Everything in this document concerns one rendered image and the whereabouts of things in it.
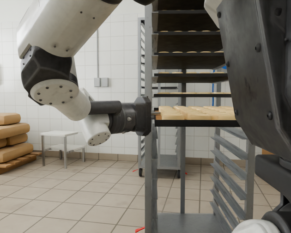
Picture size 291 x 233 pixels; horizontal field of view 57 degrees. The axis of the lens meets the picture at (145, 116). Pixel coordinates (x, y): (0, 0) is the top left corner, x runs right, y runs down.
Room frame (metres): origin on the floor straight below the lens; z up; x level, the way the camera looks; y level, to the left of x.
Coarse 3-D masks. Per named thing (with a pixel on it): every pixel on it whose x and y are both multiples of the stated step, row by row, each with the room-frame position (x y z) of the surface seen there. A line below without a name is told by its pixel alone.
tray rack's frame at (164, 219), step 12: (216, 84) 1.77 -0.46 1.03; (216, 132) 1.76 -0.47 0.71; (216, 144) 1.76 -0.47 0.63; (180, 204) 1.79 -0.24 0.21; (168, 216) 1.74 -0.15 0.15; (180, 216) 1.74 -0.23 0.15; (192, 216) 1.74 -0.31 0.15; (204, 216) 1.74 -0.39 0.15; (216, 216) 1.74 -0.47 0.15; (168, 228) 1.58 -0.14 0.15; (180, 228) 1.58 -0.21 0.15; (192, 228) 1.58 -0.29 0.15; (204, 228) 1.58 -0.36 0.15; (216, 228) 1.58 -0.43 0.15
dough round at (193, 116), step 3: (192, 114) 0.63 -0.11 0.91; (195, 114) 0.63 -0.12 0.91; (198, 114) 0.63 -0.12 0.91; (201, 114) 0.63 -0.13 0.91; (204, 114) 0.63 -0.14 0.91; (189, 117) 0.62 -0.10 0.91; (192, 117) 0.60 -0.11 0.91; (195, 117) 0.60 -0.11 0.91; (198, 117) 0.59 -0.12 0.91; (201, 117) 0.59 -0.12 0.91; (204, 117) 0.59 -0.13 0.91; (207, 117) 0.60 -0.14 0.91; (210, 117) 0.60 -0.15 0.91
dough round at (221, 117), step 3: (222, 114) 0.63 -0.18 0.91; (225, 114) 0.63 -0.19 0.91; (228, 114) 0.63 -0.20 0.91; (231, 114) 0.63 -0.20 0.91; (219, 117) 0.61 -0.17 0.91; (222, 117) 0.60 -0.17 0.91; (225, 117) 0.60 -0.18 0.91; (228, 117) 0.59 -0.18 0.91; (231, 117) 0.59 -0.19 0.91; (234, 117) 0.59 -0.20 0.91
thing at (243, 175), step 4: (216, 148) 1.72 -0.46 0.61; (212, 152) 1.72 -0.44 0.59; (216, 152) 1.72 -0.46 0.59; (220, 152) 1.62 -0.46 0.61; (216, 156) 1.61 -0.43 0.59; (220, 156) 1.60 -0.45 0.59; (224, 156) 1.52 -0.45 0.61; (224, 160) 1.50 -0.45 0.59; (228, 160) 1.44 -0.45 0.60; (224, 164) 1.42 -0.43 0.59; (228, 164) 1.42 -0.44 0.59; (232, 164) 1.37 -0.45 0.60; (232, 168) 1.34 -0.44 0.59; (236, 168) 1.30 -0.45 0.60; (240, 168) 1.24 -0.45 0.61; (236, 172) 1.26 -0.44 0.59; (240, 172) 1.24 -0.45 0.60; (244, 172) 1.18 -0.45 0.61; (240, 176) 1.20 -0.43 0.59; (244, 176) 1.18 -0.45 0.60
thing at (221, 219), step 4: (212, 204) 1.75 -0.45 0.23; (216, 204) 1.69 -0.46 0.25; (212, 208) 1.68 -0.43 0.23; (216, 208) 1.68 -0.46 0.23; (216, 212) 1.63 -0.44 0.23; (220, 212) 1.58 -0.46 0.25; (220, 216) 1.57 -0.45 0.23; (220, 220) 1.52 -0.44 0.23; (224, 220) 1.49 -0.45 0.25; (224, 224) 1.47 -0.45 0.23; (228, 224) 1.42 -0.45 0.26; (224, 228) 1.42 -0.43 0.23; (228, 228) 1.41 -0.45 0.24; (228, 232) 1.38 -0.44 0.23
